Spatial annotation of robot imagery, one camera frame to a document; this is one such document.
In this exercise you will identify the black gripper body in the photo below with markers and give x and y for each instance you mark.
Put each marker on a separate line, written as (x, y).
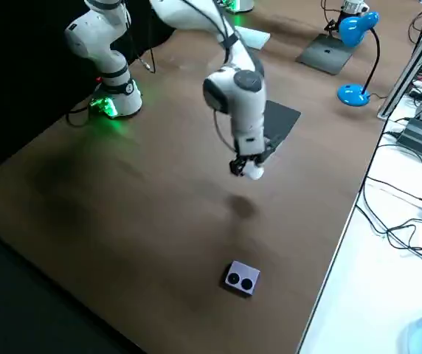
(344, 15)
(272, 145)

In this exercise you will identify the grey laptop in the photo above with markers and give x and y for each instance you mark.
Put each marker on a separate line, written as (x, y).
(327, 55)

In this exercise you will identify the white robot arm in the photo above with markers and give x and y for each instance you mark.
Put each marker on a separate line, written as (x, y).
(244, 107)
(246, 4)

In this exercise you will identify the blue desk lamp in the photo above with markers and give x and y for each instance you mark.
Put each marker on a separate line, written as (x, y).
(355, 29)

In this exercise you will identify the black mouse pad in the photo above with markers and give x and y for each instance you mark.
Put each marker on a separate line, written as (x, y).
(283, 118)

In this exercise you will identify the purple phone with two lenses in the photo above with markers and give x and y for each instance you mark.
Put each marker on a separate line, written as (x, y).
(241, 278)

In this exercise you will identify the aluminium frame post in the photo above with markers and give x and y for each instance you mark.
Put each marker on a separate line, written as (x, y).
(412, 62)

